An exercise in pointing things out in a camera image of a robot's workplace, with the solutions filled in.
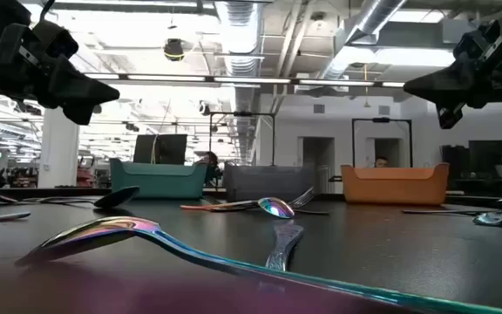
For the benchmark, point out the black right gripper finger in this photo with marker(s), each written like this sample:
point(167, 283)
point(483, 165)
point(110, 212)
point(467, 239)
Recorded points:
point(447, 87)
point(449, 115)

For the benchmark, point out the orange plastic bin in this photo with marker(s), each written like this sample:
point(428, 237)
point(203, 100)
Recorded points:
point(395, 187)

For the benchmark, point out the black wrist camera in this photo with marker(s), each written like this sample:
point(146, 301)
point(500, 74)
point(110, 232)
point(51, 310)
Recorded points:
point(473, 45)
point(55, 39)

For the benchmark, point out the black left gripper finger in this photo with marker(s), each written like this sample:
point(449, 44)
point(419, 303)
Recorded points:
point(81, 87)
point(79, 114)

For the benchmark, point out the black spoon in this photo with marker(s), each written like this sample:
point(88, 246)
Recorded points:
point(118, 197)

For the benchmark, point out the black table edge rail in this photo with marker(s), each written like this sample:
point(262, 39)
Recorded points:
point(50, 192)

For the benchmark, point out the black equipment rack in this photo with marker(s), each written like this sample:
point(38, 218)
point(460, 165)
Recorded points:
point(486, 157)

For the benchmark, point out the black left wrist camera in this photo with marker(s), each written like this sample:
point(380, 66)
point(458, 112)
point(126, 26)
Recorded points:
point(55, 39)

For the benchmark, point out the teal plastic bin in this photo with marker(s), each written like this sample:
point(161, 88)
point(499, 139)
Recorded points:
point(159, 181)

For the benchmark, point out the person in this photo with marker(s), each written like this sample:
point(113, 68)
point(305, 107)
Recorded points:
point(381, 162)

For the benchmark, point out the white round pillar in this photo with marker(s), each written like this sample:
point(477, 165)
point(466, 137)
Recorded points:
point(59, 152)

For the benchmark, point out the black stand frame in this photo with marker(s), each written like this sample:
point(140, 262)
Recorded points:
point(381, 119)
point(242, 113)

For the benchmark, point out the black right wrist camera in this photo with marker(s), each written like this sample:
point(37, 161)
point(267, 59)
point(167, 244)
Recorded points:
point(473, 45)

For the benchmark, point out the background black robot arms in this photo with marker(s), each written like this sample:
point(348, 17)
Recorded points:
point(211, 163)

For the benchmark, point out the silver air duct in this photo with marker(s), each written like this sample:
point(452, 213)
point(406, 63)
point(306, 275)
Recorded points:
point(368, 22)
point(238, 26)

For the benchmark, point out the black ceiling dome camera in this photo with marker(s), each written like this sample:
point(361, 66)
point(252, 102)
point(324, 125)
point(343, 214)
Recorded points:
point(174, 50)

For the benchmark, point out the grey translucent plastic bin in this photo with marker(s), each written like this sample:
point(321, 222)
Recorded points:
point(268, 181)

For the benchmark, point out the long ceiling light strip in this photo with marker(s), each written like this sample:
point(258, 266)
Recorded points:
point(251, 80)

